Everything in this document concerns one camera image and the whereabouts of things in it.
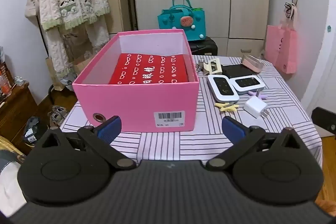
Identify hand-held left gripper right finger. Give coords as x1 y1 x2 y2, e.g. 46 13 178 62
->
206 116 302 170

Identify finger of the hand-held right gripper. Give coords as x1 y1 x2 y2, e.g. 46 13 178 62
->
312 107 336 135

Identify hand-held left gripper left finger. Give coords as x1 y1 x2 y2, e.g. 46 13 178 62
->
39 116 137 170

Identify yellow hair clip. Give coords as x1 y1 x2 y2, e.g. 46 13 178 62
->
215 102 239 113

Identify pink cardboard box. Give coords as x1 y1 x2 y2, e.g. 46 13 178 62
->
72 29 200 133

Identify white charger plug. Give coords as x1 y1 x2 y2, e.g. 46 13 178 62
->
243 96 269 119

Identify white portable wifi router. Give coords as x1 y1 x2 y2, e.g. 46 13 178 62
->
207 74 240 103
230 76 265 94

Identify purple hair clip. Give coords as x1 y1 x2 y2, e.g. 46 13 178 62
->
248 90 268 100

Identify black rectangular power bank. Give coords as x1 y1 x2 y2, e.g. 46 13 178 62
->
222 64 254 80

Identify cream frame keychain holder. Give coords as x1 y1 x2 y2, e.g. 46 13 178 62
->
202 57 223 75

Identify bunch of keys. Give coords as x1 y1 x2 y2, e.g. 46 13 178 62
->
196 58 208 72

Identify rose metallic case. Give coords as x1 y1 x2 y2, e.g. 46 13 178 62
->
241 54 264 73

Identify red glasses-print cloth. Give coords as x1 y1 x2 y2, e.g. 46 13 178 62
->
108 53 189 85

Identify black metal clothes rack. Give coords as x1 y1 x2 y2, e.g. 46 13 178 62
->
29 0 66 106

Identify yellow waste bin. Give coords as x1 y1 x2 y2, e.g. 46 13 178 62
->
24 116 48 146

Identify small brown paper bag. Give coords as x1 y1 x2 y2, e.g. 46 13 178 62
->
46 56 65 90

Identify pink paper bag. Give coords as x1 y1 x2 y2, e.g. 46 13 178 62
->
265 5 300 74

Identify black suitcase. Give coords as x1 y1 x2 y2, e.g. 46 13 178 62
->
189 36 218 56

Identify wooden cabinet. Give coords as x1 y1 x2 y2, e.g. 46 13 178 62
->
0 82 40 153

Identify yellow cloth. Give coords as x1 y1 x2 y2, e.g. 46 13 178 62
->
0 136 25 159

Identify light printed cloth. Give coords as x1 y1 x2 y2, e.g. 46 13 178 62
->
0 151 27 215

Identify red printed packet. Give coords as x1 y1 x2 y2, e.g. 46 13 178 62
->
0 47 13 97

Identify teal felt handbag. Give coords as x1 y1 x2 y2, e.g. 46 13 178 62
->
157 0 206 42

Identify black hair ties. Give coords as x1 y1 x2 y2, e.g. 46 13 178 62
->
285 0 298 18

